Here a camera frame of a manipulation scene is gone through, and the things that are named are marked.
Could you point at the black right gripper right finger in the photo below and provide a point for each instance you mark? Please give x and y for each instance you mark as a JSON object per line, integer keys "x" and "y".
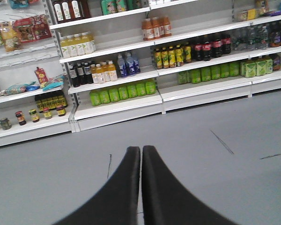
{"x": 166, "y": 201}

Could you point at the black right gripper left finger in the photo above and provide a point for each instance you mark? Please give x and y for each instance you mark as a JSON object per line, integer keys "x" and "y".
{"x": 117, "y": 201}

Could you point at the green bottle row on shelf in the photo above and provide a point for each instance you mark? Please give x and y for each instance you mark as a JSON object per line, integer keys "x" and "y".
{"x": 121, "y": 92}

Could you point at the dark sauce jar red lid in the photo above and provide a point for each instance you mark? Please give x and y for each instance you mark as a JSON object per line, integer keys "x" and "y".
{"x": 20, "y": 117}

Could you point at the white supermarket shelf unit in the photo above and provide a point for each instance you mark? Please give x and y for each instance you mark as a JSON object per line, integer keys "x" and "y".
{"x": 109, "y": 50}

